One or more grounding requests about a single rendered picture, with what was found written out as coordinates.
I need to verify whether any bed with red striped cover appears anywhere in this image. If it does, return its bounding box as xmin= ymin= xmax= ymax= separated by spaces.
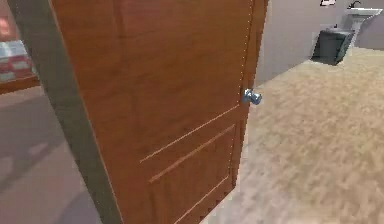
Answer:
xmin=0 ymin=0 xmax=42 ymax=96

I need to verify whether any brown wooden room door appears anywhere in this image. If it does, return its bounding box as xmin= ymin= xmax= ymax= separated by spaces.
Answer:
xmin=48 ymin=0 xmax=270 ymax=224

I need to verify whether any silver round door knob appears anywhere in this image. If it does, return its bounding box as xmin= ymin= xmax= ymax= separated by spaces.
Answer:
xmin=241 ymin=87 xmax=263 ymax=106

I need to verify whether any dark grey bin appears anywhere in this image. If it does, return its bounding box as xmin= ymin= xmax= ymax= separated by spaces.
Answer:
xmin=310 ymin=27 xmax=356 ymax=67

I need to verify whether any white pedestal sink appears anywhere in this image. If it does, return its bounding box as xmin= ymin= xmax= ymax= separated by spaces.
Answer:
xmin=345 ymin=7 xmax=384 ymax=48

